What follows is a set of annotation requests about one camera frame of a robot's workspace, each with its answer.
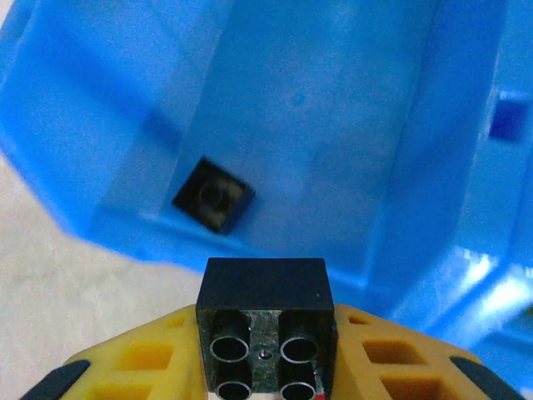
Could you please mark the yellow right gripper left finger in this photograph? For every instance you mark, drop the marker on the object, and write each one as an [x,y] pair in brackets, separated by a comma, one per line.
[141,362]

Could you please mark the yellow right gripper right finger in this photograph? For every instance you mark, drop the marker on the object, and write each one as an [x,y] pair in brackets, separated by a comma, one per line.
[395,362]

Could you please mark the small black lego brick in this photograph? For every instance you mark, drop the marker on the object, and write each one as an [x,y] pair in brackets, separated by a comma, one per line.
[214,196]
[266,287]

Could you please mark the blue plastic compartment bin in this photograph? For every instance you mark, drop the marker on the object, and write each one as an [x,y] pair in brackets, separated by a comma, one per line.
[312,104]

